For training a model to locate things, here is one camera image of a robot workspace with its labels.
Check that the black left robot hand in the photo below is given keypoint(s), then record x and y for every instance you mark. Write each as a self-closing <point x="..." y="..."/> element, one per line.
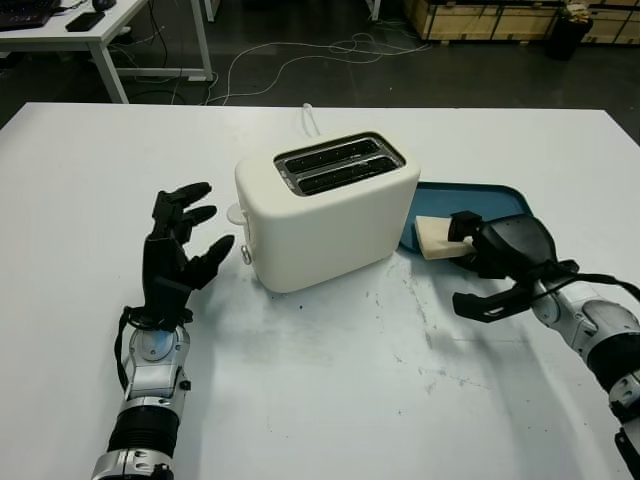
<point x="162" y="260"/>

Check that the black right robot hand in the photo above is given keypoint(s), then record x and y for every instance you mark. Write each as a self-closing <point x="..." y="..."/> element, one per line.
<point x="515" y="245"/>

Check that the pale slice of bread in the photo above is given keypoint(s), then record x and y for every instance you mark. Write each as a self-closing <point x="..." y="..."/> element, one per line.
<point x="435" y="235"/>

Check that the blue plastic tray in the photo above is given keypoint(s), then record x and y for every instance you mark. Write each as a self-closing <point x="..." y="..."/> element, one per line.
<point x="465" y="200"/>

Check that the white two-slot toaster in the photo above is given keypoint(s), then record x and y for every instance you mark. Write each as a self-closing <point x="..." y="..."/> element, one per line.
<point x="325" y="235"/>

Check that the black waste bin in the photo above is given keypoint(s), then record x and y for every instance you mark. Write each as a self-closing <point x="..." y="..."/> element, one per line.
<point x="567" y="37"/>

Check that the wooden crate stack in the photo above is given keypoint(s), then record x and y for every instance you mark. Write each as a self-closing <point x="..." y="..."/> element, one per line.
<point x="475" y="22"/>

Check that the white office desk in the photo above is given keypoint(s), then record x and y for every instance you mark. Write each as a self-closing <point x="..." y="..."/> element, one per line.
<point x="100" y="35"/>

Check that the black smartphone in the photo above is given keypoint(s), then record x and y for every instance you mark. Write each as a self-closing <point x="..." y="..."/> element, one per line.
<point x="85" y="21"/>

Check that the black computer mouse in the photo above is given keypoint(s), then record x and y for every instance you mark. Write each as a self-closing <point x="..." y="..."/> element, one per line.
<point x="102" y="4"/>

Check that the black keyboard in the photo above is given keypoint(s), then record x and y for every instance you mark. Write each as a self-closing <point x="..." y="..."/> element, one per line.
<point x="25" y="15"/>

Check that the white table frame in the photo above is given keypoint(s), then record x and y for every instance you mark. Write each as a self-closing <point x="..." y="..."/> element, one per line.
<point x="209" y="10"/>

